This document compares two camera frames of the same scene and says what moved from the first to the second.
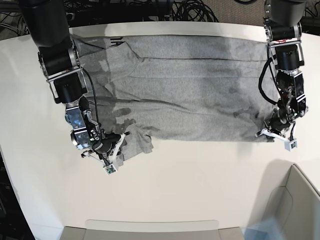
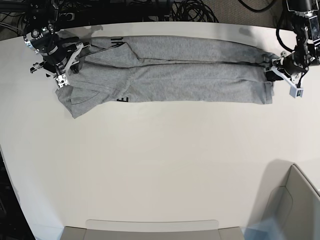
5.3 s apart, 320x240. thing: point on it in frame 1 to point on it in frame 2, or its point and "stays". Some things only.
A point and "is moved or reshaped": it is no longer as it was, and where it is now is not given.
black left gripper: x=103 y=145 to x=55 y=53
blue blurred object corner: x=268 y=229 stays
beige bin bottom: x=103 y=229 stays
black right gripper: x=276 y=122 to x=290 y=64
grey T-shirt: x=181 y=88 is moved or reshaped
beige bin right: x=288 y=196 stays
